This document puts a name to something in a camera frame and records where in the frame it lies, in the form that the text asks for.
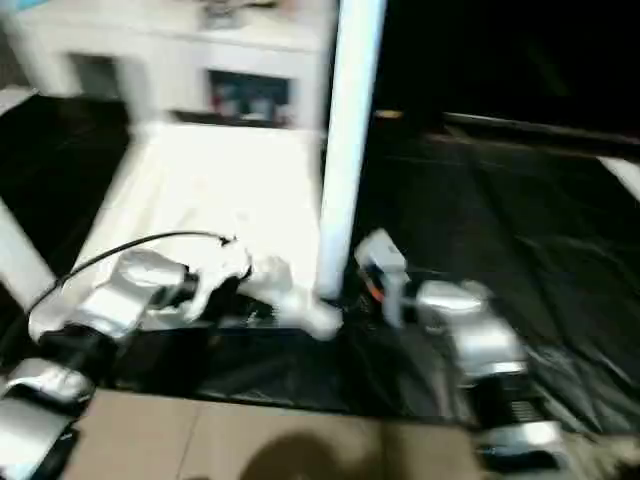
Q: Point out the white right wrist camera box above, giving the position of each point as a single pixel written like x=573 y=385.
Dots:
x=380 y=252

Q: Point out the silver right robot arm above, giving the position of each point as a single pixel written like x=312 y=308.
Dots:
x=480 y=340

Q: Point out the white cabinet with glass doors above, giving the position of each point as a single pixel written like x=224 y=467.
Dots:
x=150 y=40

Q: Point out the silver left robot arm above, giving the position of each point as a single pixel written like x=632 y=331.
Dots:
x=110 y=300

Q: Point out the black cabinet with orange label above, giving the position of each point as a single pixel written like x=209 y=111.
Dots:
x=500 y=50

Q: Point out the crumpled silver black object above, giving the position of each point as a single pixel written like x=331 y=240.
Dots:
x=222 y=14

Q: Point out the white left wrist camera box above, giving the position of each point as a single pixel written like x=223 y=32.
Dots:
x=225 y=265

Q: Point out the glossy black long bar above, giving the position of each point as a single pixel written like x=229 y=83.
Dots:
x=540 y=125

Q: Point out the white plastic table top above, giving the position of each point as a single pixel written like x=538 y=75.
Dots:
x=200 y=190

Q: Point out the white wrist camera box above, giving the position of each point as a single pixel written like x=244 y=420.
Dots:
x=225 y=265
x=380 y=252

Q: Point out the black work mat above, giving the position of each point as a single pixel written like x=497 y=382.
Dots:
x=520 y=220

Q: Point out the light blue plastic bottle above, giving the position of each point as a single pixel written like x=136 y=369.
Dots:
x=15 y=3

